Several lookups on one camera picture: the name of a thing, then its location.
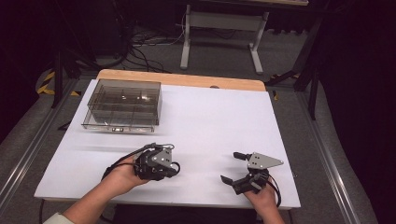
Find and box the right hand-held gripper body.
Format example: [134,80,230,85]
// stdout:
[231,151,285,196]

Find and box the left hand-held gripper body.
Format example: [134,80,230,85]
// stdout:
[133,146,179,182]

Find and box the smoked clear drawer box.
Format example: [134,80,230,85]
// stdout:
[80,77,163,133]

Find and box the person's right hand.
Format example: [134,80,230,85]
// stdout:
[243,181,280,217]

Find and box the person's left hand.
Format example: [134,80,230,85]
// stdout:
[104,154,151,196]

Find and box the white table sheet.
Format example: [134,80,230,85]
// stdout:
[33,78,302,210]

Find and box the black metal stand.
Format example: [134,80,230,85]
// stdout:
[264,12,323,121]
[50,0,102,109]

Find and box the yellow black floor tape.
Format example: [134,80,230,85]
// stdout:
[36,70,81,97]

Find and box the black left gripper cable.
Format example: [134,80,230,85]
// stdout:
[101,142,181,181]

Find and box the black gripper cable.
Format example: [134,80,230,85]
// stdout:
[266,174,283,209]
[101,142,181,181]

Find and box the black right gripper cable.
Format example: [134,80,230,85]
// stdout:
[266,174,283,209]

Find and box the aluminium floor rail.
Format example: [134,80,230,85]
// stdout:
[294,91,363,224]
[0,77,80,216]

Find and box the bundle of floor cables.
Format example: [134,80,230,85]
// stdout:
[120,17,186,75]

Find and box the white metal table frame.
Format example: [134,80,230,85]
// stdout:
[179,4,271,76]

